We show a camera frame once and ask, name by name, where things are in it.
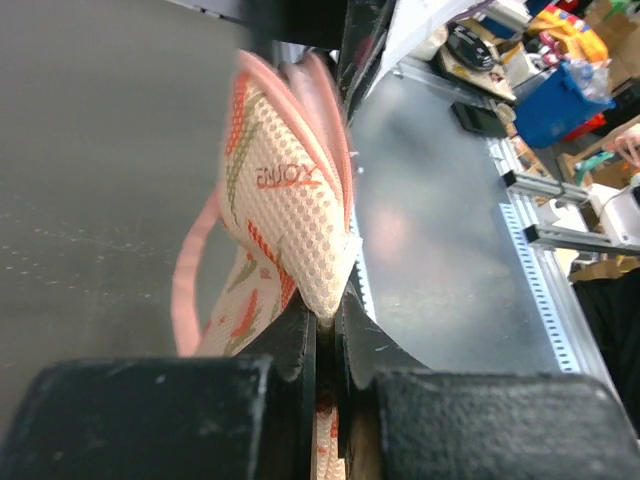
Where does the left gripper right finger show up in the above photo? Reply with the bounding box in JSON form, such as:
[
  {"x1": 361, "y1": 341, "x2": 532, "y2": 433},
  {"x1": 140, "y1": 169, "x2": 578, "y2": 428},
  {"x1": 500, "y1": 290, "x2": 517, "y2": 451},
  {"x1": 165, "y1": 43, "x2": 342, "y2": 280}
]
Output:
[{"x1": 335, "y1": 293, "x2": 639, "y2": 479}]

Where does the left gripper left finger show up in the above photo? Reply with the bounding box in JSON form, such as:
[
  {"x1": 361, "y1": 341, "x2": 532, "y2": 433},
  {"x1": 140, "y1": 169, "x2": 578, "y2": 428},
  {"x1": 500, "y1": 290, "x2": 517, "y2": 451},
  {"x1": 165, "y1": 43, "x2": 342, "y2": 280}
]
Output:
[{"x1": 1, "y1": 296, "x2": 316, "y2": 479}]

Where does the floral mesh laundry bag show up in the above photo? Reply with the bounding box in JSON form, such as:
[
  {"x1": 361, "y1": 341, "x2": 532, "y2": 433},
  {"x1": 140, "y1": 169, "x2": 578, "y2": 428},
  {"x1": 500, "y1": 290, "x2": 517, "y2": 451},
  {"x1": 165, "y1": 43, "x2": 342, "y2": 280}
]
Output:
[{"x1": 171, "y1": 51, "x2": 362, "y2": 479}]

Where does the blue plastic storage bin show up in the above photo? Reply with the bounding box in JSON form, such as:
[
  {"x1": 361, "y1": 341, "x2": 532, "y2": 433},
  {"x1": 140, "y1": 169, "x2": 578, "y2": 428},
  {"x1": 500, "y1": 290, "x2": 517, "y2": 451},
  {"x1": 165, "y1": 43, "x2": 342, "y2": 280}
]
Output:
[{"x1": 515, "y1": 62, "x2": 616, "y2": 148}]

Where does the aluminium frame profile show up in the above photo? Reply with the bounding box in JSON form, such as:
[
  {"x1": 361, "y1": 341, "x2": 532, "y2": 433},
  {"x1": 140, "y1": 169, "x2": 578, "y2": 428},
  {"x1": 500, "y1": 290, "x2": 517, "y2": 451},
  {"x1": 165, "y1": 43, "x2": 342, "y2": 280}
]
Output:
[{"x1": 488, "y1": 139, "x2": 639, "y2": 256}]

